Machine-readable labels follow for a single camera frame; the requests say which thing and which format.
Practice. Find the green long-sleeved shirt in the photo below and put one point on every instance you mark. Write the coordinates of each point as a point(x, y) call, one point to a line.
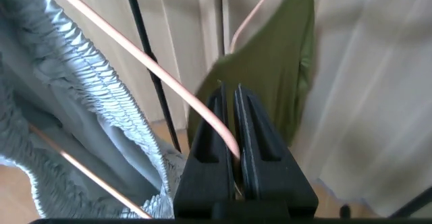
point(270, 65)

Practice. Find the beige curtain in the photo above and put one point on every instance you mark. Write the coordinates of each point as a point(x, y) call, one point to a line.
point(371, 65)

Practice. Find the black clothes rack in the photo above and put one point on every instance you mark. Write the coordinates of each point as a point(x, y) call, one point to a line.
point(141, 25)

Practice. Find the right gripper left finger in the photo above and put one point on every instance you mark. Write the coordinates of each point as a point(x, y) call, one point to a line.
point(206, 176)

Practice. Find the pink clothes hanger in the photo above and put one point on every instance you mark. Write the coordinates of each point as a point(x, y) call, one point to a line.
point(251, 14)
point(155, 68)

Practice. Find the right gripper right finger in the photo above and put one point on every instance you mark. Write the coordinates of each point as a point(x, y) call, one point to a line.
point(273, 173)

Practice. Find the pale grey shorts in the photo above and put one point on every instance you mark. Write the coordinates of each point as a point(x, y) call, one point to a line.
point(67, 65)

